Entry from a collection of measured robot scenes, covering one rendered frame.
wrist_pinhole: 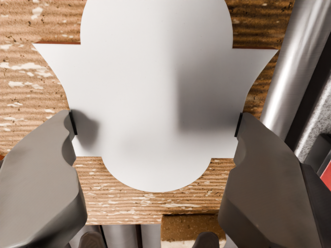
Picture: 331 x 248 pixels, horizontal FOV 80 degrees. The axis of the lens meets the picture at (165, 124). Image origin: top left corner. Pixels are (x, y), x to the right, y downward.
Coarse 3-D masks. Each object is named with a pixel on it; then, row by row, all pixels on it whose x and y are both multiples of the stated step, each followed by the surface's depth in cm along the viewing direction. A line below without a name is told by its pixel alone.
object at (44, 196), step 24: (48, 120) 10; (72, 120) 11; (24, 144) 8; (48, 144) 8; (72, 144) 10; (0, 168) 7; (24, 168) 7; (48, 168) 7; (72, 168) 7; (0, 192) 6; (24, 192) 6; (48, 192) 6; (72, 192) 6; (0, 216) 6; (24, 216) 6; (48, 216) 6; (72, 216) 6; (0, 240) 5; (24, 240) 5; (48, 240) 6
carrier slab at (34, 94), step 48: (0, 0) 10; (48, 0) 10; (240, 0) 10; (288, 0) 10; (0, 48) 11; (0, 96) 13; (48, 96) 13; (0, 144) 15; (96, 192) 18; (144, 192) 18; (192, 192) 18
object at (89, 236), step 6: (84, 234) 5; (90, 234) 5; (96, 234) 5; (204, 234) 5; (210, 234) 5; (84, 240) 5; (90, 240) 5; (96, 240) 5; (102, 240) 5; (198, 240) 5; (204, 240) 5; (210, 240) 5; (216, 240) 5; (78, 246) 5; (84, 246) 5; (90, 246) 5; (96, 246) 5; (102, 246) 5; (198, 246) 5; (204, 246) 5; (210, 246) 5; (216, 246) 5
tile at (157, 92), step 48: (96, 0) 9; (144, 0) 9; (192, 0) 9; (48, 48) 10; (96, 48) 10; (144, 48) 10; (192, 48) 10; (240, 48) 10; (96, 96) 12; (144, 96) 12; (192, 96) 12; (240, 96) 12; (96, 144) 13; (144, 144) 13; (192, 144) 14
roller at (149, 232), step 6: (144, 228) 25; (150, 228) 24; (156, 228) 24; (144, 234) 25; (150, 234) 25; (156, 234) 24; (144, 240) 26; (150, 240) 25; (156, 240) 25; (144, 246) 27; (150, 246) 26; (156, 246) 26
